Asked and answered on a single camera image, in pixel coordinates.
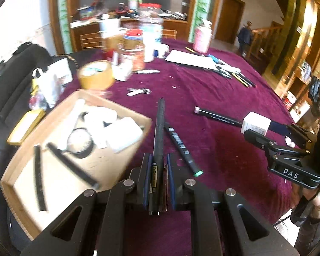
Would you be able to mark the clear plastic bag red contents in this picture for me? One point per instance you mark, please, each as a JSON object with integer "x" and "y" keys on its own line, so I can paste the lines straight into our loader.
{"x": 37, "y": 101}

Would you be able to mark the bunch of pens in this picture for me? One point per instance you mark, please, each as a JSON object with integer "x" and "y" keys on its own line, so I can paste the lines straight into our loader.
{"x": 229, "y": 72}

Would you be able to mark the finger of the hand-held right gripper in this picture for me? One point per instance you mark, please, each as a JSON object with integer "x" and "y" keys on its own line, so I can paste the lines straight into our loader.
{"x": 298, "y": 136}
{"x": 285, "y": 165}

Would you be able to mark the wooden shelf unit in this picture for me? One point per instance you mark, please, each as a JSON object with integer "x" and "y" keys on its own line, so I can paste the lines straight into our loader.
{"x": 296, "y": 85}

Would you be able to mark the shallow cardboard box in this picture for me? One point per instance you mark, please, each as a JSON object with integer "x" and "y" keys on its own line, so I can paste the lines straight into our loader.
{"x": 101, "y": 165}

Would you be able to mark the wooden stair railing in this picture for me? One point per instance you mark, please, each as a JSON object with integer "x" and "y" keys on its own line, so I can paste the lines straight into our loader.
{"x": 261, "y": 36}

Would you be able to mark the small white blue box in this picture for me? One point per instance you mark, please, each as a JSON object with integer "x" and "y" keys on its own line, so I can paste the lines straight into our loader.
{"x": 162, "y": 50}

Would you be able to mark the white paper bag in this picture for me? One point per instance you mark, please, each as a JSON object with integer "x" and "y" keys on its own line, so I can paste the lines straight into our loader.
{"x": 48, "y": 85}

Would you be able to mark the black pen yellow label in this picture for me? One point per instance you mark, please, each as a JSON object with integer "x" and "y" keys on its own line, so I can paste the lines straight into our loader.
{"x": 159, "y": 128}

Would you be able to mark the black leather sofa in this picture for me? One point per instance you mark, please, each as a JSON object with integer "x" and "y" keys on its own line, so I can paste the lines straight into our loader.
{"x": 5, "y": 98}

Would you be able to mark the clear jar red lid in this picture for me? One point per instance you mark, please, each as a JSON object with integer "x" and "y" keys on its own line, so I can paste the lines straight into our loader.
{"x": 150, "y": 32}

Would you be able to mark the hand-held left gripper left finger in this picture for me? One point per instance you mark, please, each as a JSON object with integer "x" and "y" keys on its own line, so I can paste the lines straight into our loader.
{"x": 148, "y": 181}

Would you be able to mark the black marker green end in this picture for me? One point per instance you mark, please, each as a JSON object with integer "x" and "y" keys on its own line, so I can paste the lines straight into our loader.
{"x": 181, "y": 146}

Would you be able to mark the white power charger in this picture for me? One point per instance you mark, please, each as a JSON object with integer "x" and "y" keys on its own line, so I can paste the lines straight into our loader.
{"x": 122, "y": 136}

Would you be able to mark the wooden cabinet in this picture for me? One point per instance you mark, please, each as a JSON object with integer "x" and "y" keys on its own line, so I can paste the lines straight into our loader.
{"x": 88, "y": 38}

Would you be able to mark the white pen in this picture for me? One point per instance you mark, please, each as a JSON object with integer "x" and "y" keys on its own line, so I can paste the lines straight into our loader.
{"x": 148, "y": 71}

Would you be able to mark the short black marker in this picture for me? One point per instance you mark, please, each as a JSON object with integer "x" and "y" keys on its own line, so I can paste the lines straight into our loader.
{"x": 40, "y": 178}

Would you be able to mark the person's right forearm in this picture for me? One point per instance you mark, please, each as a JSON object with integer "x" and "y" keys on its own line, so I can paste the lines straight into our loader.
{"x": 309, "y": 234}

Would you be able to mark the white plug adapter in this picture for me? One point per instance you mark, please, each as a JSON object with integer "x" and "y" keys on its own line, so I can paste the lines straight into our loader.
{"x": 256, "y": 122}

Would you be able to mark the bamboo print pillar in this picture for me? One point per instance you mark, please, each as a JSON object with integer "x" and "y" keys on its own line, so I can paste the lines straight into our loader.
{"x": 64, "y": 18}
{"x": 205, "y": 0}

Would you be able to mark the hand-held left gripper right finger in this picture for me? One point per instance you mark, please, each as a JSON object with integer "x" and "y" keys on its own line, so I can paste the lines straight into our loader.
{"x": 171, "y": 186}

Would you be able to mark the yellow tape roll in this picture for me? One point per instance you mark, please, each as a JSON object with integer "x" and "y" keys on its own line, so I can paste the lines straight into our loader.
{"x": 96, "y": 81}

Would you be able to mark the white squeeze bottle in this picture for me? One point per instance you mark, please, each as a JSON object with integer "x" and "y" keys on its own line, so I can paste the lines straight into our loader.
{"x": 76, "y": 114}

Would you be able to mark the white plastic case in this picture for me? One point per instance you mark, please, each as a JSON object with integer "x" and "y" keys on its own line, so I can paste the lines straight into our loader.
{"x": 100, "y": 117}

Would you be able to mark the white paper sheet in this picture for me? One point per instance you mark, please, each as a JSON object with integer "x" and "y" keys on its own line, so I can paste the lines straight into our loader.
{"x": 189, "y": 58}

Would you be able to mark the clear jar orange label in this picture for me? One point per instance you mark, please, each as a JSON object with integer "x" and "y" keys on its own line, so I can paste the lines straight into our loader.
{"x": 133, "y": 56}

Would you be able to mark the black tape roll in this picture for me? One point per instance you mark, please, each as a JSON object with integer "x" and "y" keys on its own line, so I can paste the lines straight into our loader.
{"x": 81, "y": 155}

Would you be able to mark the long black marker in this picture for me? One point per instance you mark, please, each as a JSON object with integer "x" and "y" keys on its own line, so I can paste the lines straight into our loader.
{"x": 69, "y": 162}

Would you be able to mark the black marker pink end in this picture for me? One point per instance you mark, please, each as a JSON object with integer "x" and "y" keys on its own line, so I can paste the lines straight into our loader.
{"x": 216, "y": 116}

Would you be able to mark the yellow pencil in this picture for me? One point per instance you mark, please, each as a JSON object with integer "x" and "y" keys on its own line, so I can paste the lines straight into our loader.
{"x": 190, "y": 50}

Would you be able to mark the brown drink carton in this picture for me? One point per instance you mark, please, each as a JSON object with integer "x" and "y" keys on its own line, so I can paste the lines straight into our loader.
{"x": 109, "y": 42}

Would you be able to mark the brown wooden door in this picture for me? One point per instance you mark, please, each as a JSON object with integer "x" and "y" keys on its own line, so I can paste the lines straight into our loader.
{"x": 229, "y": 16}

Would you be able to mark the pink pump bottle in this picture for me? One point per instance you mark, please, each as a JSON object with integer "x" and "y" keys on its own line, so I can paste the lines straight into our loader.
{"x": 202, "y": 38}

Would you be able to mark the pale blue plastic tub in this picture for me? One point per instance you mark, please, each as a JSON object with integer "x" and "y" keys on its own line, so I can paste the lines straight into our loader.
{"x": 109, "y": 25}

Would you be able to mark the metal folding tool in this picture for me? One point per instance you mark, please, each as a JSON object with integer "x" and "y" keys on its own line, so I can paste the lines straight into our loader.
{"x": 138, "y": 91}

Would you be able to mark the white shopping bag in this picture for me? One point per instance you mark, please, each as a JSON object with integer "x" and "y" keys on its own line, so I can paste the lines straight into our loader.
{"x": 62, "y": 70}

